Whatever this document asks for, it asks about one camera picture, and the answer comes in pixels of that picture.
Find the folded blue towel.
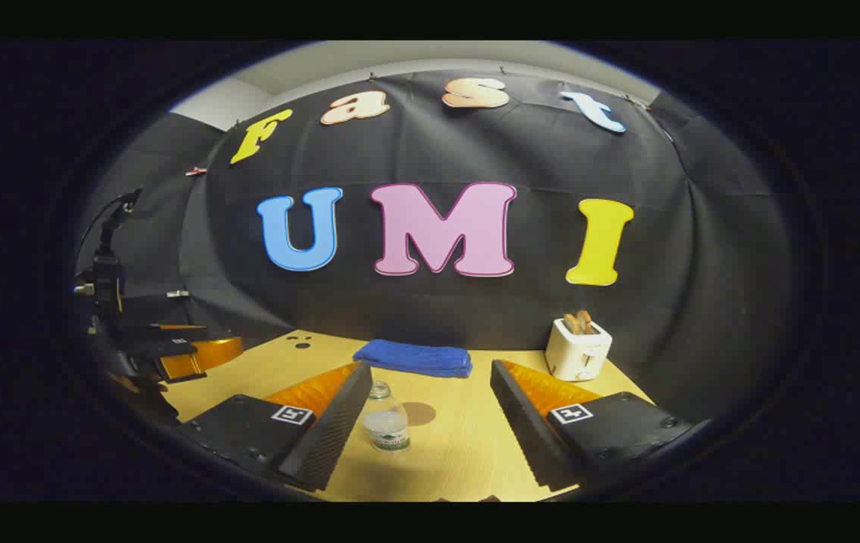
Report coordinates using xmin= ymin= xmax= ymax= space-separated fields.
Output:
xmin=352 ymin=339 xmax=474 ymax=379

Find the clear plastic water bottle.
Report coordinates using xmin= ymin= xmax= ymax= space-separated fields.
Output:
xmin=362 ymin=381 xmax=410 ymax=453

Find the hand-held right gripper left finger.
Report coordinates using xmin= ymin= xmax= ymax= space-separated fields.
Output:
xmin=174 ymin=360 xmax=374 ymax=492

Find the white toaster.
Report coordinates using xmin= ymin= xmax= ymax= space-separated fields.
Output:
xmin=545 ymin=317 xmax=613 ymax=382

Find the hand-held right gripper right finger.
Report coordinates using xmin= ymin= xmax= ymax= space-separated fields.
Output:
xmin=490 ymin=359 xmax=710 ymax=492

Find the black backdrop cloth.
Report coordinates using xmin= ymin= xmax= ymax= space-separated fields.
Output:
xmin=75 ymin=72 xmax=793 ymax=412

